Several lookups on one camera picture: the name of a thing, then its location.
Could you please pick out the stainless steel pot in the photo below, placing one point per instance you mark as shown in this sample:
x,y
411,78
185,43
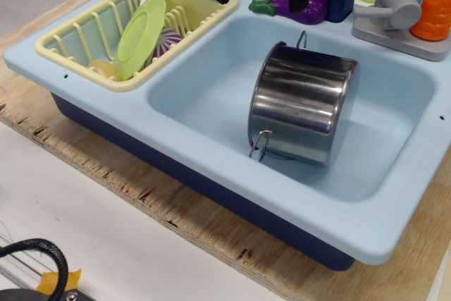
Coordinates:
x,y
301,103

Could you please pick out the light blue toy sink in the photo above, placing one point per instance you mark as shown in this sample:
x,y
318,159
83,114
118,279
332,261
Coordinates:
x,y
190,120

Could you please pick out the purple toy eggplant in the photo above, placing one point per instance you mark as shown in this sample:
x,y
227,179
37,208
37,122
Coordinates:
x,y
315,12

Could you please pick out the purple white striped ball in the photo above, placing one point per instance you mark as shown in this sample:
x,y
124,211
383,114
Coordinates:
x,y
167,38

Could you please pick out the green plastic plate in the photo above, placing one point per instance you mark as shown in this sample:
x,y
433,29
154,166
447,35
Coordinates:
x,y
139,38

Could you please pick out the grey toy faucet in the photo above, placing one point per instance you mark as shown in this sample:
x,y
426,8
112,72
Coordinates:
x,y
388,22

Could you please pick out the yellow dish rack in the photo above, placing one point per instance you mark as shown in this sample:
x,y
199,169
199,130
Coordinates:
x,y
95,33

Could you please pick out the orange toy carrot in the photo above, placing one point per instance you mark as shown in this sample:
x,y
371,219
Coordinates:
x,y
434,23

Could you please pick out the yellow round toy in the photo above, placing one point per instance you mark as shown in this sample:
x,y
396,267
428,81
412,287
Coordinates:
x,y
104,69

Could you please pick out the wooden plywood board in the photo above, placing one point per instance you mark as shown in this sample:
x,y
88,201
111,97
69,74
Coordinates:
x,y
138,234

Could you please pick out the yellow tape piece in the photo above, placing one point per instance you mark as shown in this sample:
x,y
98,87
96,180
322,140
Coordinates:
x,y
49,280

